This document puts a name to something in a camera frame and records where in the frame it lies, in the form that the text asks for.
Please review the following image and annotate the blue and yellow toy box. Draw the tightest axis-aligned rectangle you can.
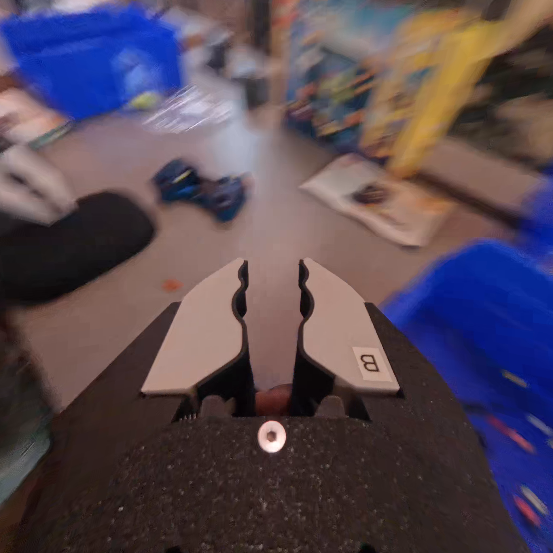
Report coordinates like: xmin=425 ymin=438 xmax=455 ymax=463
xmin=283 ymin=0 xmax=521 ymax=179

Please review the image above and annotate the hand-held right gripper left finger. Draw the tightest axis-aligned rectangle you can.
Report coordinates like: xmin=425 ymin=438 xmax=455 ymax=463
xmin=141 ymin=258 xmax=250 ymax=396

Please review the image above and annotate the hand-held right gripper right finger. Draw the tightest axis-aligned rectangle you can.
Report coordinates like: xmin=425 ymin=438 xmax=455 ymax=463
xmin=297 ymin=257 xmax=401 ymax=395

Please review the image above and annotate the blue plastic bin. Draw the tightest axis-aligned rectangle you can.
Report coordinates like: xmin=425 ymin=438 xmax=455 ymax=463
xmin=0 ymin=3 xmax=185 ymax=122
xmin=379 ymin=239 xmax=553 ymax=553

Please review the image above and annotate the clear plastic bag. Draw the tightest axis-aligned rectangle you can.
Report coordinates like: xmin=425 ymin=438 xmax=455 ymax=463
xmin=142 ymin=83 xmax=237 ymax=133
xmin=113 ymin=48 xmax=167 ymax=111

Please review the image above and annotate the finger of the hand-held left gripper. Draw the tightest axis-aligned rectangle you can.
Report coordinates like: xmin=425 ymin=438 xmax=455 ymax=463
xmin=0 ymin=145 xmax=75 ymax=226

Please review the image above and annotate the blue brick-built game console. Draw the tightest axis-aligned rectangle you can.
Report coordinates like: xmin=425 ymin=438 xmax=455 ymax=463
xmin=151 ymin=158 xmax=252 ymax=224

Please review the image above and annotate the large black cushioned pad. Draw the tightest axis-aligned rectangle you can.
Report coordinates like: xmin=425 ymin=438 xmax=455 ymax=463
xmin=0 ymin=191 xmax=156 ymax=304

